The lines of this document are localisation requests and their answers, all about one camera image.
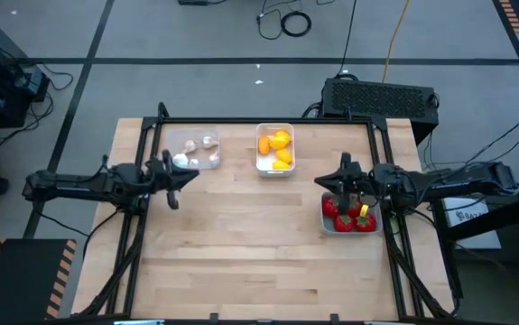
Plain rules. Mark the light grey plastic basket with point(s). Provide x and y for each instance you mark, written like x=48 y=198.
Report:
x=329 y=228

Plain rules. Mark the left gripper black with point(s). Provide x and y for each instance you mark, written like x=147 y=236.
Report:
x=160 y=175

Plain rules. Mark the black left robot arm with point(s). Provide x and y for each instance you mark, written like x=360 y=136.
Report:
x=83 y=185

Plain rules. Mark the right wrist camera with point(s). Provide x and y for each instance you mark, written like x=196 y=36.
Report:
x=345 y=161

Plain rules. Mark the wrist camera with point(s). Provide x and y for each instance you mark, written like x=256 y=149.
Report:
x=167 y=158
x=345 y=161

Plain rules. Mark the clear plastic basket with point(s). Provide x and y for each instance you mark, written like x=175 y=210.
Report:
x=200 y=153

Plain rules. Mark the black metal beam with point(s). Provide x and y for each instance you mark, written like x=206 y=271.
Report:
x=503 y=217

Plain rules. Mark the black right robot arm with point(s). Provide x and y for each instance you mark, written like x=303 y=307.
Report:
x=457 y=182

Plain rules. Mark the yellow toy bell pepper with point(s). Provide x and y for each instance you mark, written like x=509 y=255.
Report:
x=280 y=165

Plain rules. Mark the orange toy lemon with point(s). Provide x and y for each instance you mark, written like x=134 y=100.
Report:
x=264 y=144

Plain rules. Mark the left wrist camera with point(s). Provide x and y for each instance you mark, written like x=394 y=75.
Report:
x=167 y=158

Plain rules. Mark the black computer case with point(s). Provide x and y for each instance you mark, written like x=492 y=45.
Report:
x=376 y=97

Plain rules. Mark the white paper sheet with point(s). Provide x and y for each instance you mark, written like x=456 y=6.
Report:
x=475 y=230

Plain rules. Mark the black side table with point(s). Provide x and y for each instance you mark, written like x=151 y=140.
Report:
x=516 y=250

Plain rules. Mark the red toy tomato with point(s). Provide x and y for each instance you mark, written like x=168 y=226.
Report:
x=343 y=223
x=365 y=223
x=354 y=209
x=330 y=207

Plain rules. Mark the black aluminium table frame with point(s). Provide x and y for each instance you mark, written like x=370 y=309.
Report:
x=241 y=120

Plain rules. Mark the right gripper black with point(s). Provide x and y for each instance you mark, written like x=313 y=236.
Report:
x=363 y=180

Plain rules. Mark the white plastic basket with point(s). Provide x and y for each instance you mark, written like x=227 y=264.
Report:
x=265 y=168

